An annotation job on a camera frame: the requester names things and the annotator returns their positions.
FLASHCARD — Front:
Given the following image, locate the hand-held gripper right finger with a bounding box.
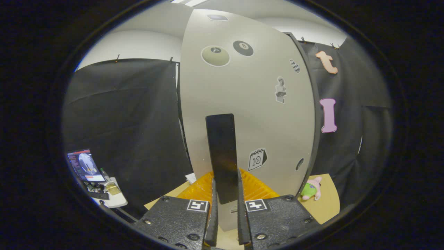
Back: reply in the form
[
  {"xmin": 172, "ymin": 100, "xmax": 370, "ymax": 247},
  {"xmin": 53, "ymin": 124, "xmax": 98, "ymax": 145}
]
[{"xmin": 237, "ymin": 168, "xmax": 321, "ymax": 249}]

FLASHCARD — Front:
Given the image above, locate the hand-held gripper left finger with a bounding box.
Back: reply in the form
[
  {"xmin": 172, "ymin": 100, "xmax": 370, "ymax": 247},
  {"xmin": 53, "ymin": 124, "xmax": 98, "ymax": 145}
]
[{"xmin": 135, "ymin": 169, "xmax": 219, "ymax": 249}]

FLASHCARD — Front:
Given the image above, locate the black cabinet door handle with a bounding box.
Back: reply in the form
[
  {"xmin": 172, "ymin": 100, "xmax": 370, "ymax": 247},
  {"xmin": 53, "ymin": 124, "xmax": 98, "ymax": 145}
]
[{"xmin": 206, "ymin": 114, "xmax": 240, "ymax": 205}]

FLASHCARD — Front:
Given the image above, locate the light grey shoe cabinet door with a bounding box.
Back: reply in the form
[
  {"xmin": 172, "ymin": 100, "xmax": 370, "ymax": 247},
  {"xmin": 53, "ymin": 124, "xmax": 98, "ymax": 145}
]
[{"xmin": 179, "ymin": 9, "xmax": 317, "ymax": 231}]

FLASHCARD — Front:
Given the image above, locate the grey shoe cabinet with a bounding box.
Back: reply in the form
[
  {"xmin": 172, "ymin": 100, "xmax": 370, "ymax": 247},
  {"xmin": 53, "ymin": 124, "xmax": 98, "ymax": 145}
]
[{"xmin": 176, "ymin": 32, "xmax": 321, "ymax": 198}]

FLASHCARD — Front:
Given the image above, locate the pink and green plush toy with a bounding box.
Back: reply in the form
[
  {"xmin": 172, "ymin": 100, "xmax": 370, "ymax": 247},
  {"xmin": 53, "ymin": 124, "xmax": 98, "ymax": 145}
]
[{"xmin": 300, "ymin": 176, "xmax": 322, "ymax": 201}]

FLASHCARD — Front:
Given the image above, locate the white side table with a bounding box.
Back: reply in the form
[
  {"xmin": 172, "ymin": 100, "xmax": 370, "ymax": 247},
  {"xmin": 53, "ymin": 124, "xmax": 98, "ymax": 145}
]
[{"xmin": 87, "ymin": 177, "xmax": 128, "ymax": 209}]

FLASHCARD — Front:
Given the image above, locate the computer monitor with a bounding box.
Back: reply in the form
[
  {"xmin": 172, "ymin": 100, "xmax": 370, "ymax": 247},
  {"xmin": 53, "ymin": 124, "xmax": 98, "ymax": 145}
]
[{"xmin": 67, "ymin": 149, "xmax": 105, "ymax": 183}]

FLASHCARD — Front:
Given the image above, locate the black backdrop cloth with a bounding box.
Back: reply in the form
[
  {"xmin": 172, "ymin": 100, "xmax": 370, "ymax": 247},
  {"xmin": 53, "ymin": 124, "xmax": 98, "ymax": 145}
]
[{"xmin": 62, "ymin": 36, "xmax": 392, "ymax": 219}]

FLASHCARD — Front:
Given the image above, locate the long ceiling light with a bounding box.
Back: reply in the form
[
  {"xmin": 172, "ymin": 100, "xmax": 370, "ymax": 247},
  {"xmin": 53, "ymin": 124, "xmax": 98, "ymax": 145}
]
[{"xmin": 172, "ymin": 0, "xmax": 208, "ymax": 7}]

